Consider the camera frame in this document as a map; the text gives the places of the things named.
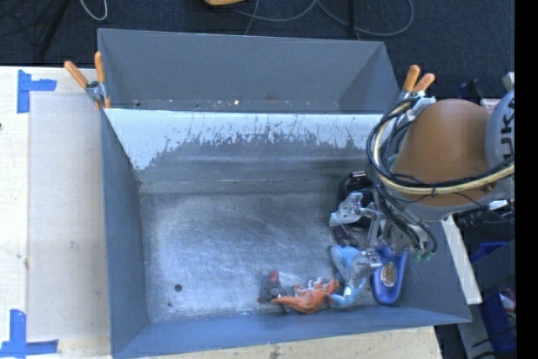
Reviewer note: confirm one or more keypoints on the orange toy animal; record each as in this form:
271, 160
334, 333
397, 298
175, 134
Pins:
310, 298

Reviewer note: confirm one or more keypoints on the light blue toy figure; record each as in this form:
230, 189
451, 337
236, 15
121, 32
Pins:
344, 262

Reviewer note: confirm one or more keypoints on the dark striped object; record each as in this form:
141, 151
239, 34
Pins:
342, 234

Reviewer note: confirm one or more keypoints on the grey toy mouse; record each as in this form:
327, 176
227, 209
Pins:
270, 286

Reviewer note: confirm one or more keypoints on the grey metal bin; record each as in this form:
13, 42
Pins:
235, 231

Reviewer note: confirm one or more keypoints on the black cylinder on white bracket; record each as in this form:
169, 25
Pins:
355, 183

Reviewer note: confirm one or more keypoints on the pale wood board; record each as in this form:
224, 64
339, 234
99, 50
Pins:
67, 214

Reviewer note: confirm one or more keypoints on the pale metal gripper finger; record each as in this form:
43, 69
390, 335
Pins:
351, 211
360, 268

